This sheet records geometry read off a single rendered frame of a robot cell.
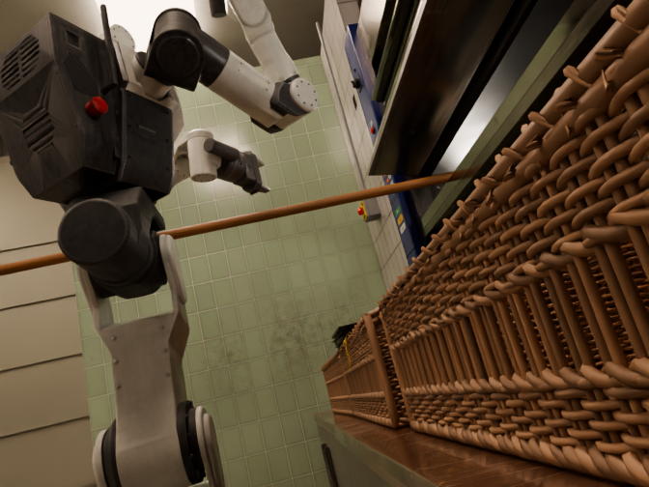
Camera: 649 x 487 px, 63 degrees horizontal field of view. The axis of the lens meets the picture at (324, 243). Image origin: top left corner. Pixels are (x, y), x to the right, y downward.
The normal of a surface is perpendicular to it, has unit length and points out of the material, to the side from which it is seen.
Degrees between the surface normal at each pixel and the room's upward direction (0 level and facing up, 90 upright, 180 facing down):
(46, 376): 90
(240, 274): 90
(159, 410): 66
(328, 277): 90
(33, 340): 90
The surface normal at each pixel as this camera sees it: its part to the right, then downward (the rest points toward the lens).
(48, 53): -0.51, -0.11
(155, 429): -0.04, -0.65
